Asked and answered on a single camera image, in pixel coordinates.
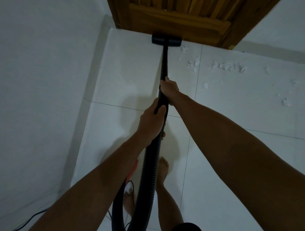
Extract scattered white paper scraps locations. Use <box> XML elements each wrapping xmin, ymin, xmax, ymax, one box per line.
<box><xmin>177</xmin><ymin>45</ymin><xmax>301</xmax><ymax>108</ymax></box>

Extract red and black vacuum cleaner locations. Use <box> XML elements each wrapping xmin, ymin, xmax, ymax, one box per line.
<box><xmin>111</xmin><ymin>33</ymin><xmax>183</xmax><ymax>231</ymax></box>

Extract person's left forearm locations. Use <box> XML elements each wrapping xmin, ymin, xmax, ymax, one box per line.
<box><xmin>28</xmin><ymin>133</ymin><xmax>148</xmax><ymax>231</ymax></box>

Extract person's right leg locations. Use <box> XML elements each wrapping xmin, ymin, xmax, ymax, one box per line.
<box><xmin>156</xmin><ymin>156</ymin><xmax>184</xmax><ymax>231</ymax></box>

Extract black power cord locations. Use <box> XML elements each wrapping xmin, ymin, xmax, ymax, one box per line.
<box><xmin>12</xmin><ymin>180</ymin><xmax>136</xmax><ymax>231</ymax></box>

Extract person's left hand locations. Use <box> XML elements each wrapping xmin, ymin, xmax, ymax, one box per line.
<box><xmin>137</xmin><ymin>97</ymin><xmax>167</xmax><ymax>147</ymax></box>

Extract black shorts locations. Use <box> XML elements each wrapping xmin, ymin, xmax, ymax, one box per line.
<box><xmin>171</xmin><ymin>222</ymin><xmax>202</xmax><ymax>231</ymax></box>

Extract person's left leg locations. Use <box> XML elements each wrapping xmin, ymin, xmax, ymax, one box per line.
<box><xmin>123</xmin><ymin>188</ymin><xmax>135</xmax><ymax>217</ymax></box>

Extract brown wooden door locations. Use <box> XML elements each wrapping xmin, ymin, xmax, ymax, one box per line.
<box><xmin>106</xmin><ymin>0</ymin><xmax>281</xmax><ymax>50</ymax></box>

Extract person's right hand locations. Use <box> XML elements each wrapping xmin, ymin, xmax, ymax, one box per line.
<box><xmin>159</xmin><ymin>76</ymin><xmax>180</xmax><ymax>106</ymax></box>

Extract person's right forearm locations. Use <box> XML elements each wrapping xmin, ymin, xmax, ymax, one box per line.
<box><xmin>170</xmin><ymin>93</ymin><xmax>305</xmax><ymax>231</ymax></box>

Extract person's leg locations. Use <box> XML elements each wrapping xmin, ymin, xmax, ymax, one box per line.
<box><xmin>156</xmin><ymin>156</ymin><xmax>184</xmax><ymax>231</ymax></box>
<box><xmin>123</xmin><ymin>188</ymin><xmax>135</xmax><ymax>217</ymax></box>

